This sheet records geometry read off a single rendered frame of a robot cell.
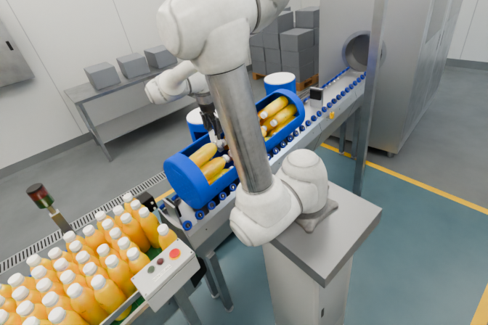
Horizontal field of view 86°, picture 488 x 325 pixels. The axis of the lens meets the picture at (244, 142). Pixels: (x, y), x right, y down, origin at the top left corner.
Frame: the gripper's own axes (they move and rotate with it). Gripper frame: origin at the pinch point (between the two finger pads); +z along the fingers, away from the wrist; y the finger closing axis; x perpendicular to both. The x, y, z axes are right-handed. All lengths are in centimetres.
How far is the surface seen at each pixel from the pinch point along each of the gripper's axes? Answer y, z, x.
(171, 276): -33, 12, 54
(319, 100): -4, 22, -98
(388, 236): -70, 122, -89
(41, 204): 34, 3, 73
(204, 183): -12.7, 8.1, 20.6
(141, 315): -22, 33, 67
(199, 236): -12.3, 34.1, 31.1
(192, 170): -8.1, 1.7, 21.5
